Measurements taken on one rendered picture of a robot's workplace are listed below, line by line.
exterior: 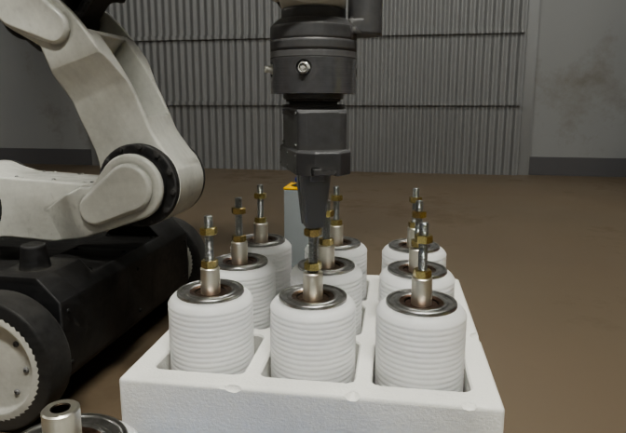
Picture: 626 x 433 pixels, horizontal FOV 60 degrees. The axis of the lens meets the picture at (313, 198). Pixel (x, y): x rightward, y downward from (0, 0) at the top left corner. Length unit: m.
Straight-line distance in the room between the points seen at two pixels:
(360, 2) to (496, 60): 3.20
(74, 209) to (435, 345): 0.66
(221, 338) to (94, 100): 0.53
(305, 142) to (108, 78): 0.52
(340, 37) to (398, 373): 0.34
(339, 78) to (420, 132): 3.17
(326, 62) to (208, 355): 0.33
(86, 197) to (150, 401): 0.44
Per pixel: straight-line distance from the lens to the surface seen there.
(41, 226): 1.09
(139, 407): 0.64
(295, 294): 0.61
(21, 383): 0.90
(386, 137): 3.70
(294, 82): 0.53
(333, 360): 0.59
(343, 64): 0.54
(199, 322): 0.60
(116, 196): 0.94
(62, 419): 0.38
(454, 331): 0.58
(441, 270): 0.71
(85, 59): 0.98
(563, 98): 3.84
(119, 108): 0.98
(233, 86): 3.90
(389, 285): 0.69
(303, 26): 0.53
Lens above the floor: 0.46
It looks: 10 degrees down
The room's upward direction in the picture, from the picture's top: straight up
